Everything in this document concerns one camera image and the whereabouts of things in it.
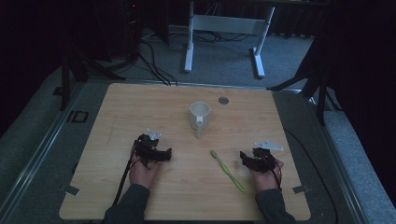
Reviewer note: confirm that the grey tape piece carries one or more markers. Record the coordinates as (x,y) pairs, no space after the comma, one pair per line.
(300,189)
(70,189)

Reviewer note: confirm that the person's left hand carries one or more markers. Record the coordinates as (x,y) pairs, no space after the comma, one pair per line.
(143,175)

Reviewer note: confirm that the white cup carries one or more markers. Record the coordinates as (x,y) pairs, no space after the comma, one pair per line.
(199,113)

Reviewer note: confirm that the white desk frame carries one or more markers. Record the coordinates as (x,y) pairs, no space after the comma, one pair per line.
(227,24)

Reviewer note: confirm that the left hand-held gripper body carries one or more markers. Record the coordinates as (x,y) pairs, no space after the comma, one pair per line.
(146,148)

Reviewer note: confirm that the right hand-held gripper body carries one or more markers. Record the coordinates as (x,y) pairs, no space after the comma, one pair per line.
(264,160)

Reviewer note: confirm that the dark equipment tower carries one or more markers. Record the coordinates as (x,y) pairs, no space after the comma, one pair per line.
(133,28)

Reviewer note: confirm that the person's right hand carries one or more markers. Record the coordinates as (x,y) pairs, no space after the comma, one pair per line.
(266,180)

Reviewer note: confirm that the metal floor rail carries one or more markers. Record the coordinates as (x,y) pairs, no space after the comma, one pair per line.
(339,161)
(40,140)

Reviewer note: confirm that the black metal stand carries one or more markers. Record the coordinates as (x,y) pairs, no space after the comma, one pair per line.
(66,81)
(320,96)

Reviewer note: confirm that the green toothbrush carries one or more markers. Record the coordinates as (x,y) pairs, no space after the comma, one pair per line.
(226,170)

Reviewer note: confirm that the grey round table grommet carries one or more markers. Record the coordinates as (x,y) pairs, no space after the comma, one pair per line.
(223,100)

